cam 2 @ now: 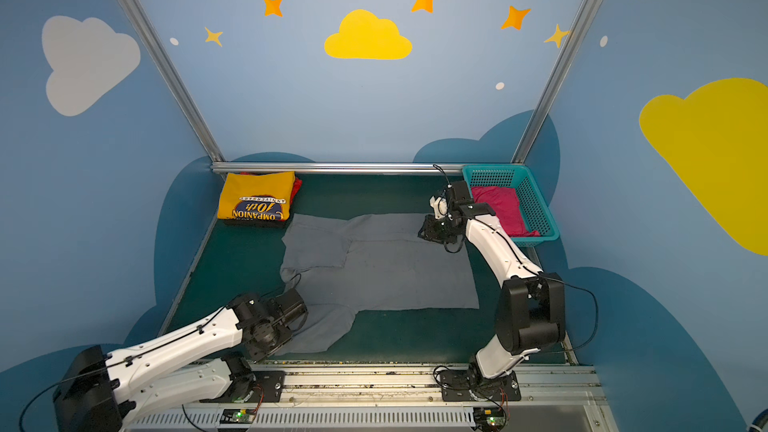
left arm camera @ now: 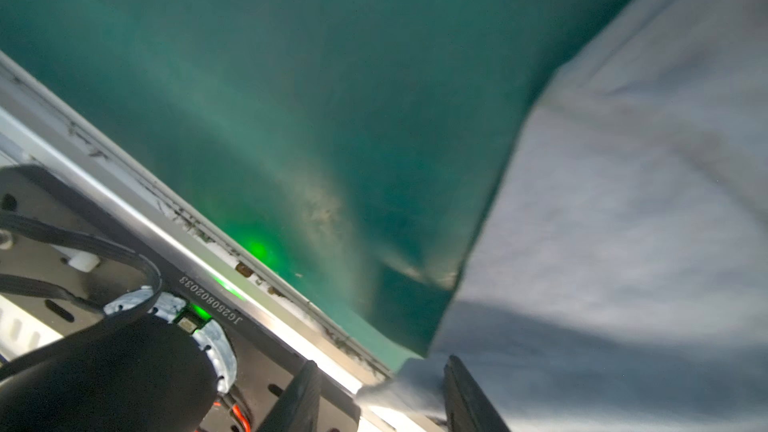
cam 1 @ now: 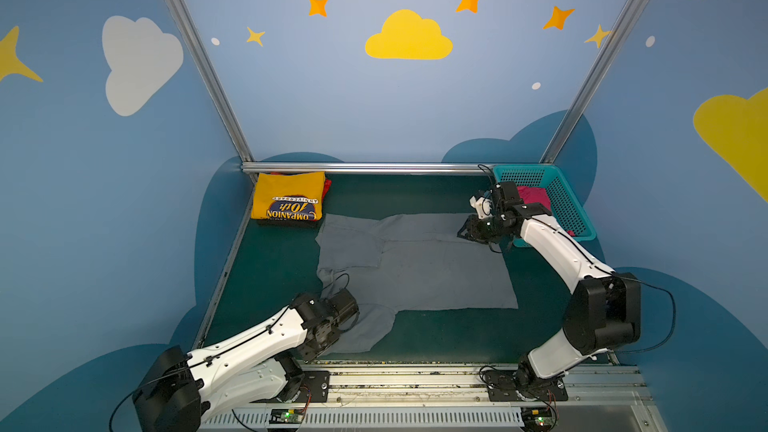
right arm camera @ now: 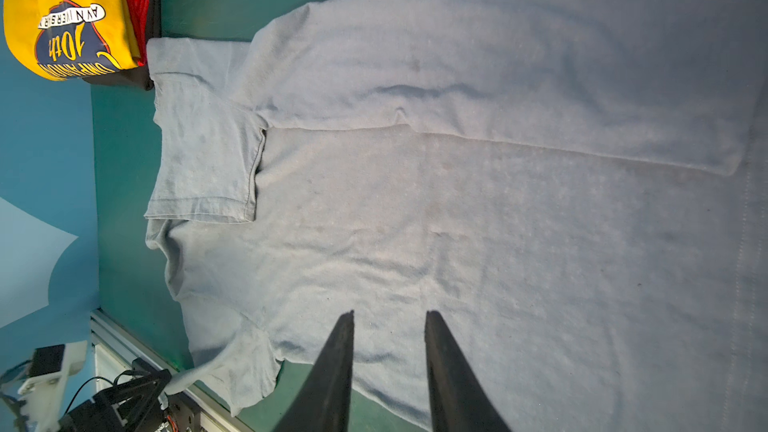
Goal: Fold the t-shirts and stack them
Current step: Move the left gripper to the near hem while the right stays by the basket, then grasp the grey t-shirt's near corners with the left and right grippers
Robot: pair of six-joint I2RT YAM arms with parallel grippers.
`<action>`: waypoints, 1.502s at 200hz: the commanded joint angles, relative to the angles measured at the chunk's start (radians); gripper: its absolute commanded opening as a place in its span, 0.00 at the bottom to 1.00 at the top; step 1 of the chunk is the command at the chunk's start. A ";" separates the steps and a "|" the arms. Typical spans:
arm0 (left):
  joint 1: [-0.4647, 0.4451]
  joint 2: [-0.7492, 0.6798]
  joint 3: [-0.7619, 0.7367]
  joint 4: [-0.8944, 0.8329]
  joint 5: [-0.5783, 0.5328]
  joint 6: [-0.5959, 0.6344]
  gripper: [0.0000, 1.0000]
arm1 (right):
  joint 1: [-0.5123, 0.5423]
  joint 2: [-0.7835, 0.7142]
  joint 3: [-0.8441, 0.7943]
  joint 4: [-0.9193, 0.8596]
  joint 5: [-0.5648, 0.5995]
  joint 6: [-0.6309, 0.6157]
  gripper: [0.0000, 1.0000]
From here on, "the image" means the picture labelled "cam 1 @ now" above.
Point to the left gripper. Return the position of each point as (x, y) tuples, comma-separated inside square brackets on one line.
[(327, 333)]

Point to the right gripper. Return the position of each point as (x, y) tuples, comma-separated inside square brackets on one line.
[(483, 228)]

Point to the grey t-shirt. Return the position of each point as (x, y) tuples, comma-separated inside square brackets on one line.
[(407, 262)]

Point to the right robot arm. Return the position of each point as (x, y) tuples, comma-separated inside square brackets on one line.
[(604, 310)]

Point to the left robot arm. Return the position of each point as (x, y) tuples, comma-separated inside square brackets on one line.
[(182, 389)]

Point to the magenta t-shirt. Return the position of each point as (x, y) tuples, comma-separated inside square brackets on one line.
[(535, 200)]

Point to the teal plastic basket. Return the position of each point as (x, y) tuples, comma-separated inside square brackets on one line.
[(564, 204)]

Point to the left controller board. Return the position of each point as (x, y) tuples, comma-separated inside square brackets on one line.
[(286, 417)]

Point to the controller board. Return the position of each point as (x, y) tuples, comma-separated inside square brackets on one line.
[(286, 417), (538, 419)]

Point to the folded yellow t-shirt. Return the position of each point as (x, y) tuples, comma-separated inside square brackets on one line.
[(297, 197)]

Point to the folded red t-shirt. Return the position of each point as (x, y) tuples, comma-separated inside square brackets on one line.
[(327, 184)]

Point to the right controller board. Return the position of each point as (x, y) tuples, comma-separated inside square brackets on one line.
[(538, 419)]

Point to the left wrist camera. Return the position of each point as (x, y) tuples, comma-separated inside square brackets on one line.
[(344, 306)]

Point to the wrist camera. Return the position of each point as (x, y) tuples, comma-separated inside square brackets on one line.
[(344, 306), (498, 202)]

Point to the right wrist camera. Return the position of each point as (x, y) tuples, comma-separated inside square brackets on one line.
[(498, 202)]

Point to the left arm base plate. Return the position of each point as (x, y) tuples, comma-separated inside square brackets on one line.
[(314, 384)]

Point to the front aluminium rail bed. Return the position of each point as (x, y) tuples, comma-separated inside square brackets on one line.
[(367, 396)]

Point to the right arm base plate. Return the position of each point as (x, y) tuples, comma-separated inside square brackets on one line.
[(504, 385)]

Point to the right aluminium post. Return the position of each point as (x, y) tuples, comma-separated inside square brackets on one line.
[(622, 28)]

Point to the aluminium post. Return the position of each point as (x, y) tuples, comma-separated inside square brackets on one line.
[(622, 28), (195, 46)]

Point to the aluminium back rail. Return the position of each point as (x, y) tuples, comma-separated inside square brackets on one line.
[(461, 169)]

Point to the left aluminium post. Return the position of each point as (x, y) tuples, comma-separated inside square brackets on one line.
[(195, 46)]

